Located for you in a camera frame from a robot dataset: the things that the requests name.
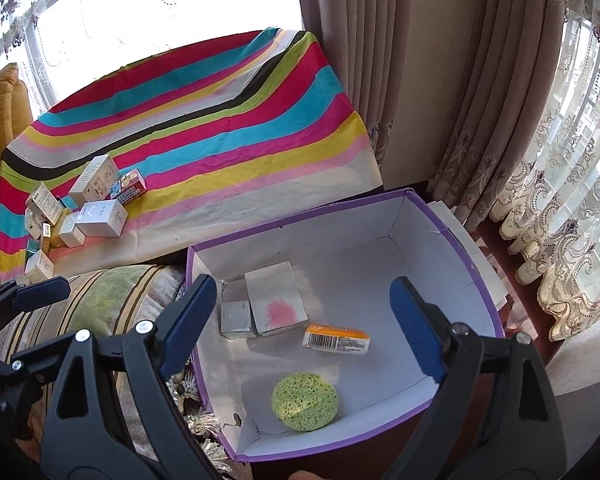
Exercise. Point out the small silver foil box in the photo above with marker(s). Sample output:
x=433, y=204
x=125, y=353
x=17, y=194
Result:
x=237, y=319

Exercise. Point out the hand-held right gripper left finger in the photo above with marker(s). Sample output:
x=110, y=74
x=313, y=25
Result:
x=190, y=325

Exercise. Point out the yellow cushion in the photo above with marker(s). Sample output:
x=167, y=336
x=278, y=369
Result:
x=2, y=125

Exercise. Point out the brown pleated curtain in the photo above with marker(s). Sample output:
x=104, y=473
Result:
x=355, y=50
x=500, y=85

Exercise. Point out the white box with pink blotch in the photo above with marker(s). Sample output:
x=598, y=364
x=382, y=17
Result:
x=275, y=295

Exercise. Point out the sheer embroidered window curtain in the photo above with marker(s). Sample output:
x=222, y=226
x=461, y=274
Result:
x=30, y=5

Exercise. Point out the purple cardboard box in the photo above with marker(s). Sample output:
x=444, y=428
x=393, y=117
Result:
x=360, y=270

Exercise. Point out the small red printed box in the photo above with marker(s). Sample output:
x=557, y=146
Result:
x=129, y=186

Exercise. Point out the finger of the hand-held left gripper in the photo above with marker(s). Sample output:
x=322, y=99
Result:
x=10, y=385
x=45, y=292

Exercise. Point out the white square logo box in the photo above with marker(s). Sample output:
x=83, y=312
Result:
x=102, y=217

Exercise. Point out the orange packet with barcode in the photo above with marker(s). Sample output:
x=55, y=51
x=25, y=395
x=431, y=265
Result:
x=336, y=339

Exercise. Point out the pile of small cartons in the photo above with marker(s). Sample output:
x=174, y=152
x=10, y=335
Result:
x=42, y=210

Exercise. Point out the round green sponge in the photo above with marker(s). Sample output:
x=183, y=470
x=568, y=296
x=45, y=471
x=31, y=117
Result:
x=305, y=401

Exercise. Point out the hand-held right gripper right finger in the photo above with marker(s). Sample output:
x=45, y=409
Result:
x=415, y=330

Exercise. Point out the striped plush cushion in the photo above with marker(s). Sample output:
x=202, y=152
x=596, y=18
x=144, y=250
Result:
x=105, y=300

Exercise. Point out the colourful striped cloth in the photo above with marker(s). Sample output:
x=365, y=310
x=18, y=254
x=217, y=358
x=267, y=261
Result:
x=230, y=125

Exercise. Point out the tall white printed box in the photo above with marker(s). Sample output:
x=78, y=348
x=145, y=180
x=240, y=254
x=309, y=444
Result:
x=96, y=179

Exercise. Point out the cream lace curtain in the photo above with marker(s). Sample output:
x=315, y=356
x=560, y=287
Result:
x=570, y=210

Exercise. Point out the silver foil flower ornament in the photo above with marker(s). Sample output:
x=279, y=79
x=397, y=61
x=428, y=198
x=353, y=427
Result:
x=202, y=420

